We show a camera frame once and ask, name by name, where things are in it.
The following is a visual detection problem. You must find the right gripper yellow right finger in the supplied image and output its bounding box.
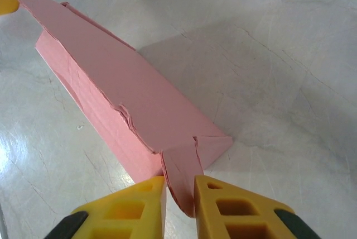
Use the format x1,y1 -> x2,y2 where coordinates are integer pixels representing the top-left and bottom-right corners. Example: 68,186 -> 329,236
194,175 -> 319,239

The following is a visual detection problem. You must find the pink paper box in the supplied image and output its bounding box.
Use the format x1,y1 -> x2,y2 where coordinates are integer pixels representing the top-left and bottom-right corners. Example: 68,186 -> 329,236
2,0 -> 234,218

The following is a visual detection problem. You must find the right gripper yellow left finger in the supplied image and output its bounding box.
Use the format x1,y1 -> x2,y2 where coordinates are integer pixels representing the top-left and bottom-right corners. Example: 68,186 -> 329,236
46,176 -> 168,239

